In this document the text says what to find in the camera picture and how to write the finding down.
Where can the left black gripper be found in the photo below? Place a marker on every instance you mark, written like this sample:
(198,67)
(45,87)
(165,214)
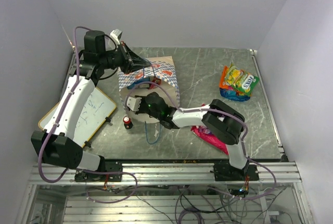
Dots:
(132,62)

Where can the blue white snack packet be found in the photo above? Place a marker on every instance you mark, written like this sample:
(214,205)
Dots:
(137,82)

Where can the blue checkered paper bag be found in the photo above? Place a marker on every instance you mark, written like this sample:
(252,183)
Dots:
(163,81)

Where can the pink snack bag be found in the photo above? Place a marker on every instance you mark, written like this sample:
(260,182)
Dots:
(205,134)

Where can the green yellow candy bag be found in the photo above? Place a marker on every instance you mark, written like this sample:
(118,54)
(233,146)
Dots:
(240,80)

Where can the blue fruit candy bag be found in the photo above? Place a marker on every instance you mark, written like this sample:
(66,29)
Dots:
(234,95)

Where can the orange Fox's candy bag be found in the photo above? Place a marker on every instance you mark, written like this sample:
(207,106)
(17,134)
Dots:
(223,84)

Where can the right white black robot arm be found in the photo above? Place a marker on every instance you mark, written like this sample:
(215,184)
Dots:
(224,122)

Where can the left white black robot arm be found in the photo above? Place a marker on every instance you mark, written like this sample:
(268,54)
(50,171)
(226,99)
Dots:
(55,145)

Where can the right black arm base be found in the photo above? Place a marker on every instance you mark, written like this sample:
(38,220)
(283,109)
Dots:
(223,171)

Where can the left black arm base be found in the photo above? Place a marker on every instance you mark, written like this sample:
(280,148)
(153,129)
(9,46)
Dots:
(110,171)

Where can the red black small bottle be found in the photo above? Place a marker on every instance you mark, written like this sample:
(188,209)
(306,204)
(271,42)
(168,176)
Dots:
(127,122)

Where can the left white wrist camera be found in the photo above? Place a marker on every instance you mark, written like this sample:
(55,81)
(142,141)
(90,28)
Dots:
(116,36)

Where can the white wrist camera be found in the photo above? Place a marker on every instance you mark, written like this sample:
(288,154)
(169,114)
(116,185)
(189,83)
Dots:
(133,103)
(116,36)

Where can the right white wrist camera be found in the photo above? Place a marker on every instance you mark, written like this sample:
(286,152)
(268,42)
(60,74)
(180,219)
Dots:
(133,103)

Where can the small whiteboard with yellow frame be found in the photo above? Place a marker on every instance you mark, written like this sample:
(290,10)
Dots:
(91,114)

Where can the aluminium rail frame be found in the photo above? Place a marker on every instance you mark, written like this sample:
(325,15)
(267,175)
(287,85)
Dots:
(176,174)

